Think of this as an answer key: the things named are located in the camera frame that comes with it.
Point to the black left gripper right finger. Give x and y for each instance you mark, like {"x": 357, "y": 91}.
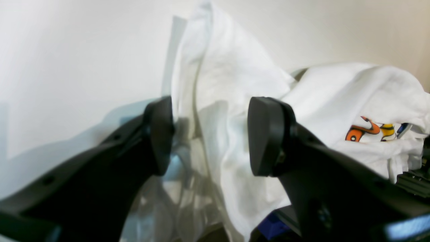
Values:
{"x": 335, "y": 198}

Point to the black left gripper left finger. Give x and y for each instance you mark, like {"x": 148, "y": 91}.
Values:
{"x": 88, "y": 197}

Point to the white t-shirt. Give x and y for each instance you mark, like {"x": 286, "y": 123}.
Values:
{"x": 377, "y": 115}

